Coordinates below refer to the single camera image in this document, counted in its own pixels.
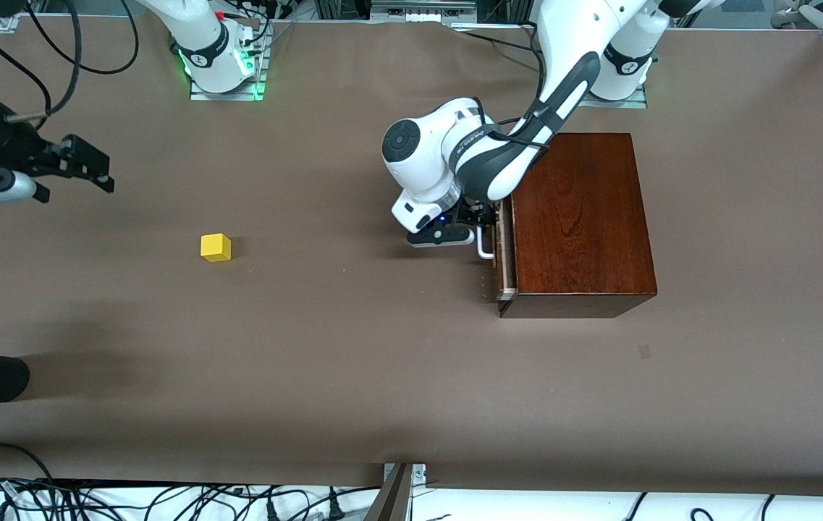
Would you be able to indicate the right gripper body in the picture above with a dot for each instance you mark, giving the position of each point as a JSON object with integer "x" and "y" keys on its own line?
{"x": 11, "y": 147}

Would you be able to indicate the yellow cube block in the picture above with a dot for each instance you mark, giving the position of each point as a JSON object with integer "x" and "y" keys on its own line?
{"x": 216, "y": 248}

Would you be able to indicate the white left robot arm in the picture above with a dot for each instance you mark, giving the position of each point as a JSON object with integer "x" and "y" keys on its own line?
{"x": 425, "y": 166}

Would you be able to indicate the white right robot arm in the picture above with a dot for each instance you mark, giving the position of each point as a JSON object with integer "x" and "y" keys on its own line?
{"x": 201, "y": 36}

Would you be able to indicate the dark brown wooden cabinet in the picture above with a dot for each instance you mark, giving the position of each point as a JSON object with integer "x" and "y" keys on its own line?
{"x": 585, "y": 217}

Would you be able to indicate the brown table cover sheet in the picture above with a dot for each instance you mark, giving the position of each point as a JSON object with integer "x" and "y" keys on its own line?
{"x": 310, "y": 362}

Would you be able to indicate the white plastic object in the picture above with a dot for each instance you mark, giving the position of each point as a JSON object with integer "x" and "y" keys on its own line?
{"x": 809, "y": 13}

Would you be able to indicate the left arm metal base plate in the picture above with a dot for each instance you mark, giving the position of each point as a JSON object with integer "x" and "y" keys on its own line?
{"x": 632, "y": 103}

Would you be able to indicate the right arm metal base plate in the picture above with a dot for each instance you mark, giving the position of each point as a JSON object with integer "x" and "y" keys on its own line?
{"x": 259, "y": 79}

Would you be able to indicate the silver corner bracket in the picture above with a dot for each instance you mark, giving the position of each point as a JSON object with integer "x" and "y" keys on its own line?
{"x": 419, "y": 474}

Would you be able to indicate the grey metal post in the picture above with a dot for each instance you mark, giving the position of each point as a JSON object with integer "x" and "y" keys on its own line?
{"x": 393, "y": 499}

